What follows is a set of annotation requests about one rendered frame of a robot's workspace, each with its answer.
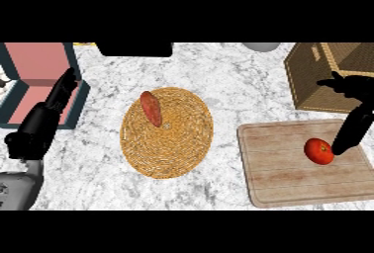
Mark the teal box with pink inside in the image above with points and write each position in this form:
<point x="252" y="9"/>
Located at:
<point x="36" y="66"/>

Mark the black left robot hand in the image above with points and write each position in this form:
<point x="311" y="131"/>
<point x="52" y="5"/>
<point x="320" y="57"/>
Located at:
<point x="36" y="128"/>

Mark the red tomato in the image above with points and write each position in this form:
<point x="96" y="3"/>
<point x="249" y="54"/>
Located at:
<point x="317" y="152"/>

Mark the round woven straw placemat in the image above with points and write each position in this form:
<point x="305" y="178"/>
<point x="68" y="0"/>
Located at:
<point x="181" y="145"/>

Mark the brown wicker basket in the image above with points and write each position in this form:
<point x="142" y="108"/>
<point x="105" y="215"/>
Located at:
<point x="314" y="79"/>

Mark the grey round object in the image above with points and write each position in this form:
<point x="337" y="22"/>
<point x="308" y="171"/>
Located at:
<point x="262" y="46"/>

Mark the pale wooden cutting board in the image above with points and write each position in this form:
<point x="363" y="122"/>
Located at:
<point x="287" y="171"/>

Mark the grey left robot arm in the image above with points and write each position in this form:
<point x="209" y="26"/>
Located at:
<point x="18" y="191"/>

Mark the reddish sweet potato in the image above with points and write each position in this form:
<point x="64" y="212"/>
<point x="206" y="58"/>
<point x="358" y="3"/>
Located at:
<point x="151" y="110"/>

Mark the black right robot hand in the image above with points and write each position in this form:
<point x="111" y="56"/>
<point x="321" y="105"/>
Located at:
<point x="354" y="126"/>

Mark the yellow object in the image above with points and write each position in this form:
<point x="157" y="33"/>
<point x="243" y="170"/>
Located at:
<point x="83" y="43"/>

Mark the black appliance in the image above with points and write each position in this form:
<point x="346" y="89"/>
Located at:
<point x="135" y="49"/>

